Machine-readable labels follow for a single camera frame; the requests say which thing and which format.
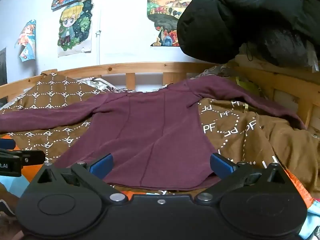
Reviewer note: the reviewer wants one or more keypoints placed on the curled small girl poster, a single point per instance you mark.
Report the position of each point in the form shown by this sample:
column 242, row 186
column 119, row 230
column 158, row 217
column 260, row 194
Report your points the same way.
column 27, row 40

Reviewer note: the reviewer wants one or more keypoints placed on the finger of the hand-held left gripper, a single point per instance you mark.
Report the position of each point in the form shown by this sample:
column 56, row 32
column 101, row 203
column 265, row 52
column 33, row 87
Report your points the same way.
column 7, row 144
column 33, row 158

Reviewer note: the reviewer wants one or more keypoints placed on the floral pillow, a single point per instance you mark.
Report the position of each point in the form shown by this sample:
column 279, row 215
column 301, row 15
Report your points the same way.
column 102, row 83

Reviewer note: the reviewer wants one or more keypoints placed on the yellow-green cloth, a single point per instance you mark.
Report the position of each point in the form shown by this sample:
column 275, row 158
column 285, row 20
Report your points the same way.
column 246, row 86

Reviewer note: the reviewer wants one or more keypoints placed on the colourful landscape painting poster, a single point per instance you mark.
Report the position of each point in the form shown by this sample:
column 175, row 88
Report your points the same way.
column 165, row 12

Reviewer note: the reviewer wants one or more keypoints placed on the dark wall panel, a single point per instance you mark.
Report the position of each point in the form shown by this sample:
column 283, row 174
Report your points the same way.
column 2, row 67

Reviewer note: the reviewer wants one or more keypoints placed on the maroon long-sleeved shirt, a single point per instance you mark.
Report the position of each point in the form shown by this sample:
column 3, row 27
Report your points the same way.
column 155, row 135

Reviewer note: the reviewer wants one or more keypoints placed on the white wall pipe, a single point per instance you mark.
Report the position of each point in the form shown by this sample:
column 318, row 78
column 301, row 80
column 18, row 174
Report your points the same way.
column 98, row 47

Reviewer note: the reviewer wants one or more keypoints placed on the floral bed sheet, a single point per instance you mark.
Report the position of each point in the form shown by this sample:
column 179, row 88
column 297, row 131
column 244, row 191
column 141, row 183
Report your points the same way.
column 217, row 71

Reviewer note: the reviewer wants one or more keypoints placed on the wooden bed frame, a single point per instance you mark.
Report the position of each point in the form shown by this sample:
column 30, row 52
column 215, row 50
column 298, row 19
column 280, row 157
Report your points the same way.
column 140, row 68

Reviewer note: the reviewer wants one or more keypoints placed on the brown patterned blanket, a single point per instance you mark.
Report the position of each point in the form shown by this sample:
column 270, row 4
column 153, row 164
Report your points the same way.
column 232, row 130

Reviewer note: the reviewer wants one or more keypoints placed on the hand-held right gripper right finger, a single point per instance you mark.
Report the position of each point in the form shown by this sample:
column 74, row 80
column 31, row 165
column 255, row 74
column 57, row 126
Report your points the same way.
column 220, row 165

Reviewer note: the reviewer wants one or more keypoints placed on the blond chibi boy poster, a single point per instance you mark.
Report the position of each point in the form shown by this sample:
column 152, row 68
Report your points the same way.
column 73, row 27

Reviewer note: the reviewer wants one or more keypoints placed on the black puffer jacket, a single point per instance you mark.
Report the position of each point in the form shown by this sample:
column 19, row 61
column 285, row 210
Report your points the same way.
column 225, row 22

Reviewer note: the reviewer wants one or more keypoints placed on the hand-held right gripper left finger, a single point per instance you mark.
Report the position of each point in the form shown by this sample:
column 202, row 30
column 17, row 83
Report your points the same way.
column 101, row 165

